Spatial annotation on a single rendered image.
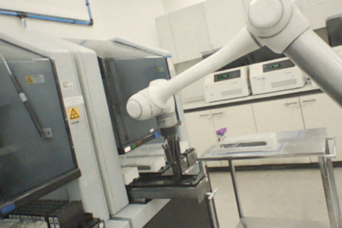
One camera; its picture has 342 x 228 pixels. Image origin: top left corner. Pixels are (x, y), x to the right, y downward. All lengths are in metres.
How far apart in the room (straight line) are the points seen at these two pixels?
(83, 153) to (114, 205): 0.28
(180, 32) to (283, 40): 3.20
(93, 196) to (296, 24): 0.93
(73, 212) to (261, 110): 2.69
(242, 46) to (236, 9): 2.71
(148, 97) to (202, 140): 2.71
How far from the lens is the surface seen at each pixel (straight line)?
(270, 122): 3.46
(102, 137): 1.25
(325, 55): 0.91
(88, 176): 1.18
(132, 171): 1.41
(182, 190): 1.22
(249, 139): 1.47
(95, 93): 1.25
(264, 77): 3.41
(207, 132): 3.69
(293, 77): 3.38
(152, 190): 1.30
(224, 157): 1.48
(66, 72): 1.16
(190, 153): 1.72
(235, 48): 1.11
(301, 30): 0.91
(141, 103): 1.06
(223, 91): 3.53
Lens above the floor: 1.23
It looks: 3 degrees down
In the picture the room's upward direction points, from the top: 12 degrees counter-clockwise
